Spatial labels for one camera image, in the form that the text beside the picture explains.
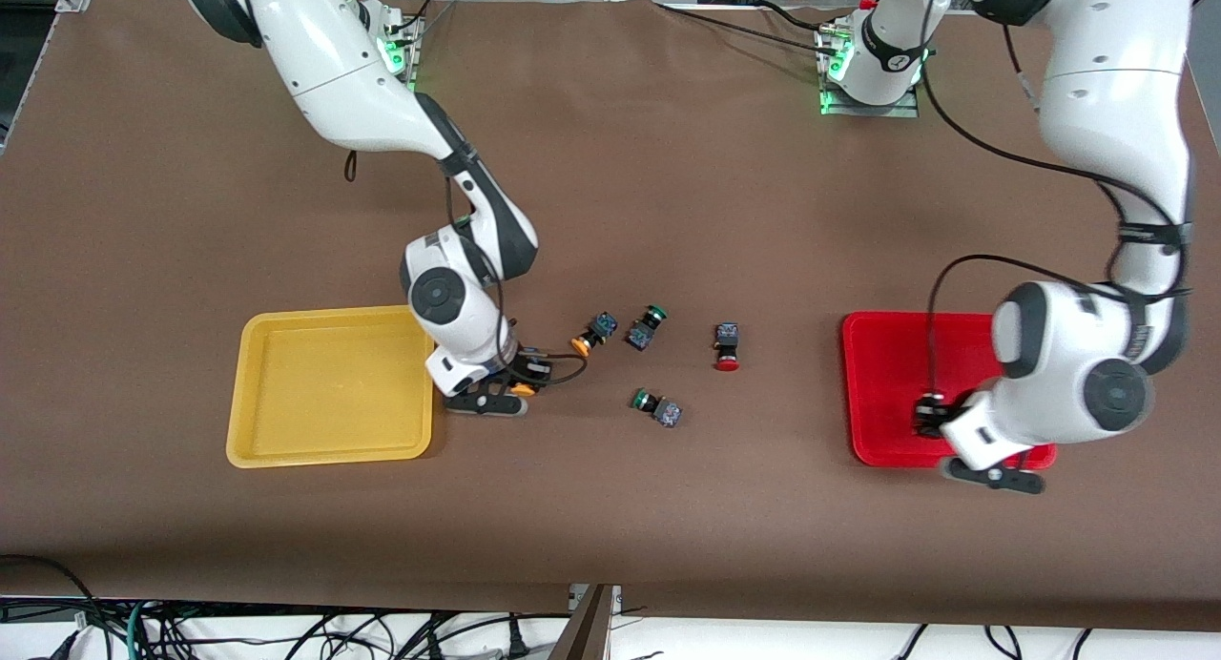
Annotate black cable lying on table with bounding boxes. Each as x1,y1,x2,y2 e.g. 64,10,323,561
653,0,840,52

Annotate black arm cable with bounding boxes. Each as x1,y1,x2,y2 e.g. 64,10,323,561
916,31,1193,403
482,259,590,387

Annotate brown table cover mat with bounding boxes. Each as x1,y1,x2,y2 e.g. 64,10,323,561
0,0,1221,632

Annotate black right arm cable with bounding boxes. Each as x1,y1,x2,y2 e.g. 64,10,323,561
482,259,590,387

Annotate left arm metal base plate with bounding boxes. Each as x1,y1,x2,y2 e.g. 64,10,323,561
816,21,921,119

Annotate brown table leg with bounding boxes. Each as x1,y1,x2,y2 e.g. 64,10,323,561
548,584,616,660

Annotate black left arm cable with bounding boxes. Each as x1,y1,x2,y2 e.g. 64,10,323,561
916,31,1193,403

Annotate red plastic tray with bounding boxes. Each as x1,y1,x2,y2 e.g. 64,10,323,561
840,311,1058,470

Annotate green push button switch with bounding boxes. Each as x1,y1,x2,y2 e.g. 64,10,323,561
625,304,669,352
631,388,684,429

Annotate yellow plastic tray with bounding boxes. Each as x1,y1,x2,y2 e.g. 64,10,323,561
225,304,438,470

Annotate tangled black floor cables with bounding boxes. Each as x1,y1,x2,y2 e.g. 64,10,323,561
0,553,573,660

